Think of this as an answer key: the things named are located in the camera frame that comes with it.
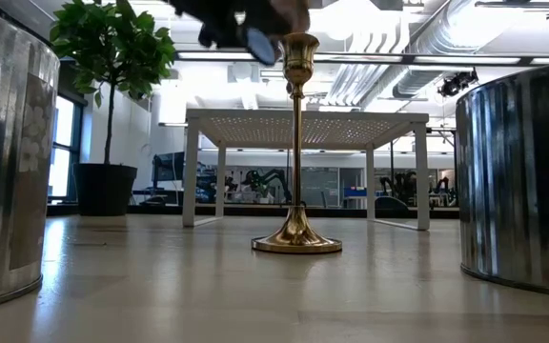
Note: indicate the black ceiling device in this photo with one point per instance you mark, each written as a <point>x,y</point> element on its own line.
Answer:
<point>455,85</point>

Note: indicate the green potted plant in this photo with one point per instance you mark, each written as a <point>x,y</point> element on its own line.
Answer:
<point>105,190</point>

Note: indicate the blue box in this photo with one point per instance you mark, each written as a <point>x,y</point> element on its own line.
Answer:
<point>355,192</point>

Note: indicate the long ceiling light strip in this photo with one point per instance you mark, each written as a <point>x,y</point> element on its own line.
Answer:
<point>470,59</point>

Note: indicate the silver candle tin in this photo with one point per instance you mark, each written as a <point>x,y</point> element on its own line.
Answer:
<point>7,167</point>

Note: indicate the black background chair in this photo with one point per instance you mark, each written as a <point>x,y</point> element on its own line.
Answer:
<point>391,204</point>

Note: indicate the white perforated metal shelf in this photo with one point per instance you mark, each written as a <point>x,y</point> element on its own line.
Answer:
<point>351,114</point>

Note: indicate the black aluminium table frame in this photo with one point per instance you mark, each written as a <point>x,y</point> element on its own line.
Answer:
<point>160,209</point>

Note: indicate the office window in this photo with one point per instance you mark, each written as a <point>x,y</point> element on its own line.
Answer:
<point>65,143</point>

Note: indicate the silver ventilation duct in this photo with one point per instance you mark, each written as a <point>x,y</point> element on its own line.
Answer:
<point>417,81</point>

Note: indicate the black background monitor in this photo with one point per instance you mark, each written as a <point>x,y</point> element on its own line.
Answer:
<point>169,167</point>

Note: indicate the brass candlestick holder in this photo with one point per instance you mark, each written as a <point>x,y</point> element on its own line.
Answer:
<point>296,228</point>

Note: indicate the background black robot arm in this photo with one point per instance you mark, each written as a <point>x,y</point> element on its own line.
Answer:
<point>265,178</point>
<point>403,186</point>

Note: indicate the black ceiling track light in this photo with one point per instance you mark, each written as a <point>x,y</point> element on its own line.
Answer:
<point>517,4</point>

